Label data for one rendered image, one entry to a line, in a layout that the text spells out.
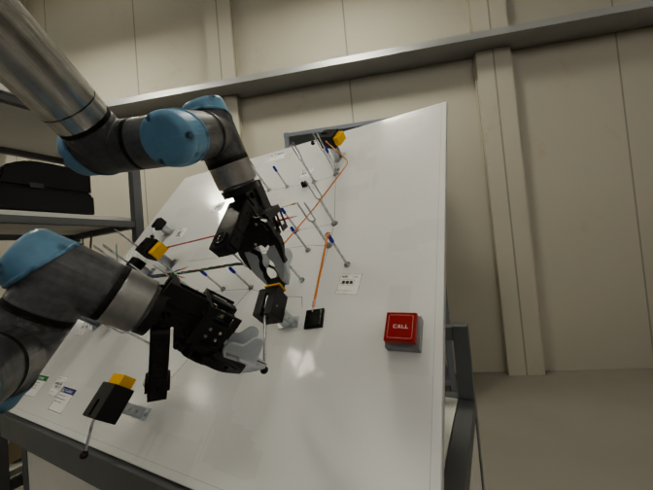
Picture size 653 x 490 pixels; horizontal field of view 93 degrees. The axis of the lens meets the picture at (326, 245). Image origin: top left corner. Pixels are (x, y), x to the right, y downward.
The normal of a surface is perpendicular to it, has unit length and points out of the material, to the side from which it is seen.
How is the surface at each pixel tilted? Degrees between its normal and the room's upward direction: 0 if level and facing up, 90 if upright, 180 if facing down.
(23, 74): 141
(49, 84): 127
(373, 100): 90
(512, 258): 90
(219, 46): 90
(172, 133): 113
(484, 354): 90
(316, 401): 50
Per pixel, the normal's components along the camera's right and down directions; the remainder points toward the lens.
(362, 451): -0.42, -0.63
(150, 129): -0.09, 0.37
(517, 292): -0.16, -0.02
